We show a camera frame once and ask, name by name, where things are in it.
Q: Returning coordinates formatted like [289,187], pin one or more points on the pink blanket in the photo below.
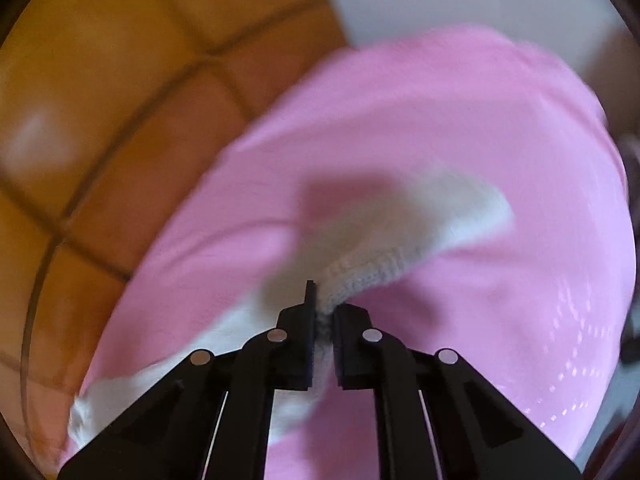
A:
[425,125]

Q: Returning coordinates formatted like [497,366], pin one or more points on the wooden wardrobe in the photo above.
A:
[125,60]

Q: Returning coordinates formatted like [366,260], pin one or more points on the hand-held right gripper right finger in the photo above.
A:
[342,340]

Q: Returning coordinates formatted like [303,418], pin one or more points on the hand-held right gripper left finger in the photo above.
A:
[310,315]

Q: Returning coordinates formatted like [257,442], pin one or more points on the white knitted garment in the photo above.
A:
[400,255]

